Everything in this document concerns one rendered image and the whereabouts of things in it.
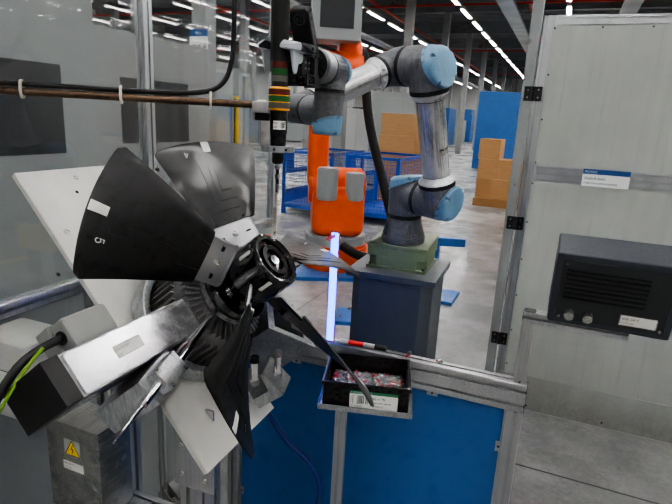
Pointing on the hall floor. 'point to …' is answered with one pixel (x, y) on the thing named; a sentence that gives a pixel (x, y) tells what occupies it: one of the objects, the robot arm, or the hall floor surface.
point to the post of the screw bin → (338, 457)
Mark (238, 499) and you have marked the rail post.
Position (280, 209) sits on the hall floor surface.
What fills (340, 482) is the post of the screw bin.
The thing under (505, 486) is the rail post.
